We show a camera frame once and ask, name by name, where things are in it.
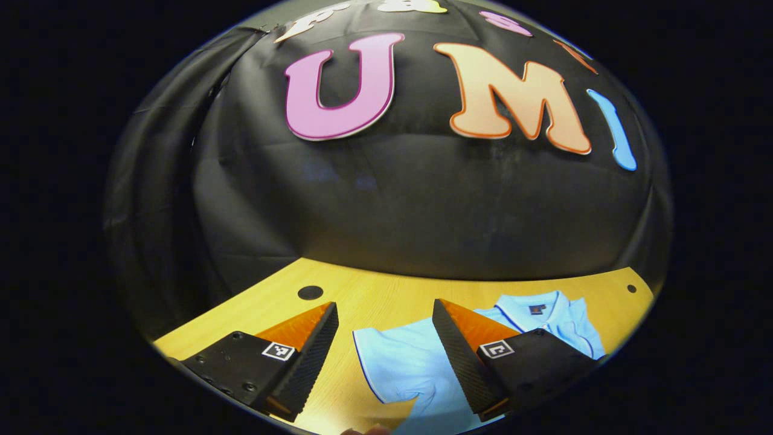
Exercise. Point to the black backdrop cloth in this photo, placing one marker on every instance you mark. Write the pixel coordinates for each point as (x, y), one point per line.
(392, 211)

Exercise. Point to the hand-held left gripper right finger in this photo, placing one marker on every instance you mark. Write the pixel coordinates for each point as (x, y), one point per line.
(462, 356)

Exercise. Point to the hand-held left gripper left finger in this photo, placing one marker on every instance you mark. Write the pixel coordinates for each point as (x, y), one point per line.
(308, 356)

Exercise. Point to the light blue T-shirt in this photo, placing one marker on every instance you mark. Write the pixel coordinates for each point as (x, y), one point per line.
(398, 362)

